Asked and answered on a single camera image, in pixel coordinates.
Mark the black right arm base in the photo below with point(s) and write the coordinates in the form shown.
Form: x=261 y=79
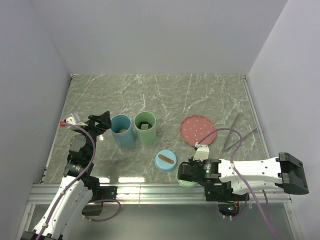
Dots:
x=222 y=192

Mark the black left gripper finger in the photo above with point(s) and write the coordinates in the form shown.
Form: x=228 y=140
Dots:
x=95 y=118
x=104 y=120

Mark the yellow sushi roll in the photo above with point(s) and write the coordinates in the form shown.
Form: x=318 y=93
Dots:
x=144 y=126

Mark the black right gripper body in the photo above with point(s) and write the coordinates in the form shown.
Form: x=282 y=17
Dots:
x=192 y=162

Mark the green cylindrical lunch container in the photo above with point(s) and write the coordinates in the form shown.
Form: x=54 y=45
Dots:
x=146 y=137

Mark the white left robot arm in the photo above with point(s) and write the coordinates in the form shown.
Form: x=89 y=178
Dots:
x=79 y=193

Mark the pink dotted plate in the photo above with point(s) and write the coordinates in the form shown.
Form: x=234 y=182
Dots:
x=195 y=127

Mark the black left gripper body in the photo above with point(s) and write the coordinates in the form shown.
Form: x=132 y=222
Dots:
x=94 y=130

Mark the aluminium table edge rail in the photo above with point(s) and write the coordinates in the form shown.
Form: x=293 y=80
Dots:
x=255 y=116

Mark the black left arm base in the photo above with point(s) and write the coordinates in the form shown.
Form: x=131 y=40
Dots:
x=105 y=193

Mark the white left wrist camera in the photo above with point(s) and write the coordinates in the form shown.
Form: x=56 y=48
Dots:
x=71 y=121

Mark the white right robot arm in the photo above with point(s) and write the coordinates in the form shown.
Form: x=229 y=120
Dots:
x=226 y=181

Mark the aluminium front frame rail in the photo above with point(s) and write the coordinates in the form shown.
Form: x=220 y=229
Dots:
x=131 y=193

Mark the green lid with handle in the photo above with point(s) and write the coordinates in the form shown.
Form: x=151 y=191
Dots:
x=186 y=184

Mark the blue cylindrical lunch container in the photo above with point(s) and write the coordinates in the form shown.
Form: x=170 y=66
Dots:
x=126 y=139

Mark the blue lid with handle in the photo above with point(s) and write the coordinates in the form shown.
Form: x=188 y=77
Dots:
x=165 y=160

